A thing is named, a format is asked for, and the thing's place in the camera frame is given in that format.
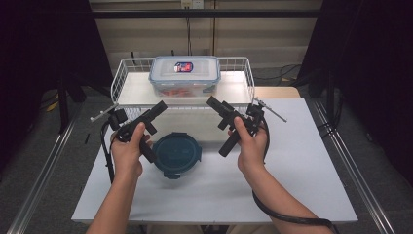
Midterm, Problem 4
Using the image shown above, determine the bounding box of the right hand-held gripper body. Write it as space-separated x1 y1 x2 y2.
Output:
217 97 288 159

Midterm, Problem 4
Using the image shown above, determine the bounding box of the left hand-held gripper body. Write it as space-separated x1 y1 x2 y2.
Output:
90 102 159 165

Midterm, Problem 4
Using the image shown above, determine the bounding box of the person's left hand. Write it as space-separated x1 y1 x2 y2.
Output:
109 121 154 180

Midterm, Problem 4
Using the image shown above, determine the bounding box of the person's right hand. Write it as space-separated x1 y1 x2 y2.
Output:
227 115 270 178

